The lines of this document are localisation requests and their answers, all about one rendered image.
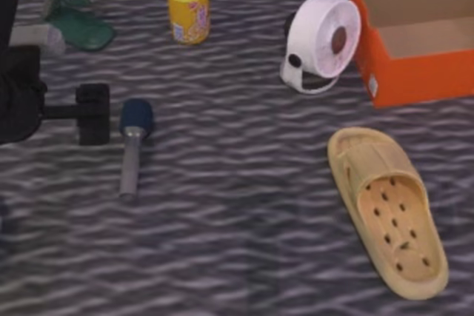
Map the orange cardboard shoebox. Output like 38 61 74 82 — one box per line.
348 0 474 110

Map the white desk fan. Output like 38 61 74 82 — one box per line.
278 0 362 95

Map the blue head microphone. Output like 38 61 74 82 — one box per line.
118 98 155 201

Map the green mesh stand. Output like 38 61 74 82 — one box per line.
36 0 116 53

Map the grey wavy patterned tablecloth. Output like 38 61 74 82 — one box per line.
0 0 474 316

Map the beige perforated slipper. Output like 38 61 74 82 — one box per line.
327 127 450 301

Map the yellow cylindrical can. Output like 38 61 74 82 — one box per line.
164 0 211 46

